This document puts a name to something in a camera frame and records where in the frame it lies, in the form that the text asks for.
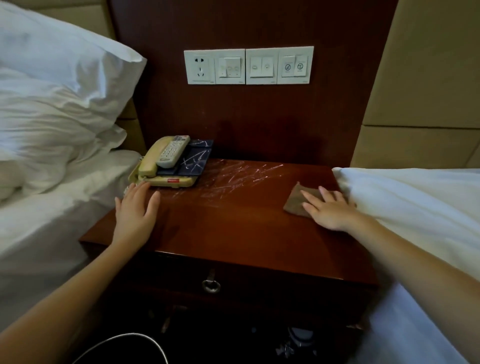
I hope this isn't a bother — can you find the person's left hand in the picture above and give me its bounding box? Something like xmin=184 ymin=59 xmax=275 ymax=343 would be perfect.
xmin=110 ymin=181 xmax=162 ymax=258

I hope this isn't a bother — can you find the person's right hand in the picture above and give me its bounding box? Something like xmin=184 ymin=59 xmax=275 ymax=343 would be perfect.
xmin=299 ymin=186 xmax=363 ymax=233

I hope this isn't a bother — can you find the brown cleaning cloth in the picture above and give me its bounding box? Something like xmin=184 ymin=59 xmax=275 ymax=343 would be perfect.
xmin=282 ymin=181 xmax=357 ymax=219

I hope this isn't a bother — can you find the yellow corded telephone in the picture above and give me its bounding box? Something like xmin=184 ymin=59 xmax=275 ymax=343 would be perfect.
xmin=127 ymin=135 xmax=202 ymax=189

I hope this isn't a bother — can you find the white remote control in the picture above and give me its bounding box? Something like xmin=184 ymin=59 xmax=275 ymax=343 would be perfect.
xmin=155 ymin=134 xmax=191 ymax=170

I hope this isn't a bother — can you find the dark blue scribbled pouch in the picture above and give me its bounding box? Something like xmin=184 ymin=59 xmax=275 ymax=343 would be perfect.
xmin=156 ymin=138 xmax=215 ymax=178

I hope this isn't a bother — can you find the person's right forearm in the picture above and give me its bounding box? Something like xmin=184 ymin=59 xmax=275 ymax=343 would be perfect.
xmin=348 ymin=215 xmax=480 ymax=364

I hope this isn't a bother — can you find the person's left forearm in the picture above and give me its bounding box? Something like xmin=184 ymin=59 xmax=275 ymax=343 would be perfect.
xmin=0 ymin=243 xmax=130 ymax=364

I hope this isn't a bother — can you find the white bed cover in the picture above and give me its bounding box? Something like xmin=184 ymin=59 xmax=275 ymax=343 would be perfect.
xmin=331 ymin=166 xmax=480 ymax=364

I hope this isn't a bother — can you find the white bed sheet mattress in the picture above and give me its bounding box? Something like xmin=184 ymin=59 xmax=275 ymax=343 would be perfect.
xmin=0 ymin=149 xmax=143 ymax=331

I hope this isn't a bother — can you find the dark wooden nightstand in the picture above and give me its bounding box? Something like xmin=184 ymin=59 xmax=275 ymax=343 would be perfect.
xmin=78 ymin=158 xmax=380 ymax=323

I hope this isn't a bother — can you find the crumpled white pillow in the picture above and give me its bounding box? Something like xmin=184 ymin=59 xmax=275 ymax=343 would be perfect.
xmin=0 ymin=69 xmax=128 ymax=202

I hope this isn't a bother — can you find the black metal-rimmed trash bin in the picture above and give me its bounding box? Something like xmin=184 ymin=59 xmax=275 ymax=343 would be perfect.
xmin=71 ymin=332 xmax=170 ymax=364

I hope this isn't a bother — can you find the beige padded headboard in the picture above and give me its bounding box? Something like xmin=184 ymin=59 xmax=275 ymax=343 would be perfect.
xmin=349 ymin=0 xmax=480 ymax=170

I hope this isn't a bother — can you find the white pillow left bed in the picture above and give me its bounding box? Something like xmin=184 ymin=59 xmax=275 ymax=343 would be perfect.
xmin=11 ymin=0 xmax=148 ymax=155

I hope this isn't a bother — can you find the metal ring drawer handle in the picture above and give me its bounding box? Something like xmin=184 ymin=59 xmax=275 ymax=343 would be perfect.
xmin=201 ymin=269 xmax=222 ymax=294

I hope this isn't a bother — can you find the white four-button switch panel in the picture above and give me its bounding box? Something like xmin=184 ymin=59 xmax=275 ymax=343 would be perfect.
xmin=245 ymin=45 xmax=315 ymax=86

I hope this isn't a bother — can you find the white socket and switch panel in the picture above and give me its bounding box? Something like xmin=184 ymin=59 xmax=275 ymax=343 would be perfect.
xmin=183 ymin=48 xmax=247 ymax=86

